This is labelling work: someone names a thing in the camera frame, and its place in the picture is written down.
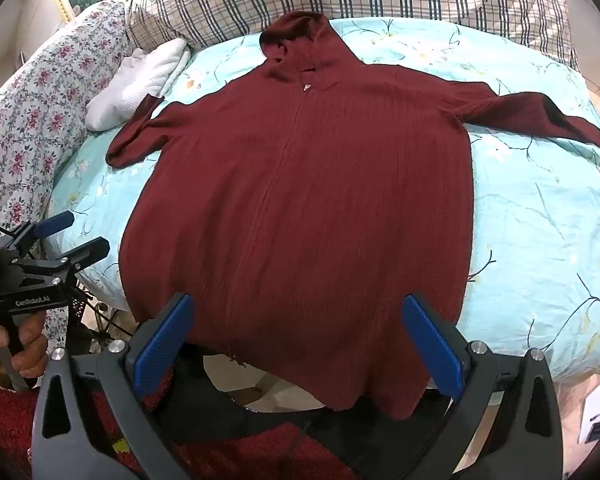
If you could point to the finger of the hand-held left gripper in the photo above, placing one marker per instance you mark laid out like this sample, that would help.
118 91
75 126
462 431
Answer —
87 252
55 223

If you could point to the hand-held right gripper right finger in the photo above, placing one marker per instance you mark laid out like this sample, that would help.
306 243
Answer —
432 345

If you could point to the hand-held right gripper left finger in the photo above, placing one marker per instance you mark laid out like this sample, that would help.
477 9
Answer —
162 345

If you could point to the maroon hooded sweater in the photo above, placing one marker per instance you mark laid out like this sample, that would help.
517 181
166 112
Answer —
300 185

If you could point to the person's left forearm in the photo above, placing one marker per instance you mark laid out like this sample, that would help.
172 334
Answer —
5 425

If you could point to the person's left hand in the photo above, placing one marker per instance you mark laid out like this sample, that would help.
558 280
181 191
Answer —
30 350

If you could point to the black metal stand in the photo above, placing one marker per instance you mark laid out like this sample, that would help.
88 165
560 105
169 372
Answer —
80 305

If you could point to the pink floral quilt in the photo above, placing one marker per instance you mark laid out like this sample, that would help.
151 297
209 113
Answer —
40 100

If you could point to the light blue floral bed sheet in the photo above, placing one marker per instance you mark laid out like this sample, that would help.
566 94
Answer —
530 235

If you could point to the white pillow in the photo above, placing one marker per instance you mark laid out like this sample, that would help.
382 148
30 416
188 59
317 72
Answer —
130 85

